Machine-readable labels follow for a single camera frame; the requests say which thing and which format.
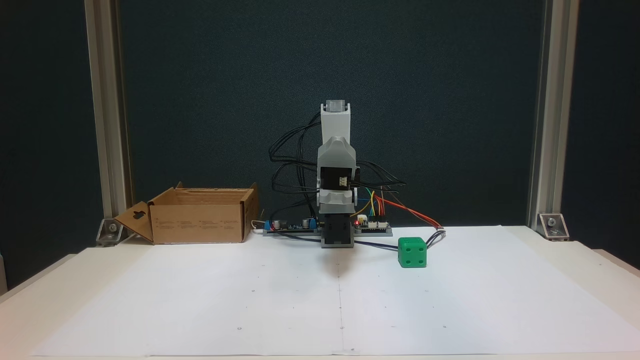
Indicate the blue power circuit board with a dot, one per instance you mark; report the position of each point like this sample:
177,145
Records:
292,227

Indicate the metal corner bracket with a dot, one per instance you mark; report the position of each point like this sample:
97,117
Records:
554,226
111,232

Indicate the aluminium frame post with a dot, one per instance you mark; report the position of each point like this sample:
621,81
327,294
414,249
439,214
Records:
107,100
552,100

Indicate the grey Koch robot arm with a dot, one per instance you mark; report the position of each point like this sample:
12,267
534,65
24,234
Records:
335,125

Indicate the green die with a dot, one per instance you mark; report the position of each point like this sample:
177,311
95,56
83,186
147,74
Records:
412,252

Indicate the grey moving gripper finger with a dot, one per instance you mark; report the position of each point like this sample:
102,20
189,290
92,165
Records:
336,155

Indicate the brown cardboard box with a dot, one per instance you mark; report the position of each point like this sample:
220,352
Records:
200,222

